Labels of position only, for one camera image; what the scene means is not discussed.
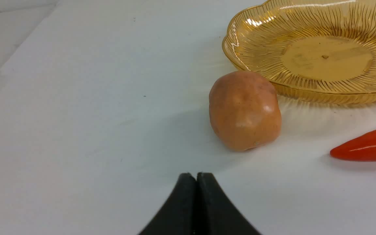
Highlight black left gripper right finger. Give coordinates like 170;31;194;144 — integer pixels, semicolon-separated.
195;172;260;235

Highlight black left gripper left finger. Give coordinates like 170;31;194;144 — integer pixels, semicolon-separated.
139;173;196;235

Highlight brown potato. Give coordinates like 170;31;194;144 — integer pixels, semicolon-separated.
209;71;282;151

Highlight orange carrot green leaves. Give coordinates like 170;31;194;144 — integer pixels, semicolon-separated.
330;130;376;162

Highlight amber glass plate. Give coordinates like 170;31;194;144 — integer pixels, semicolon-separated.
222;0;376;104

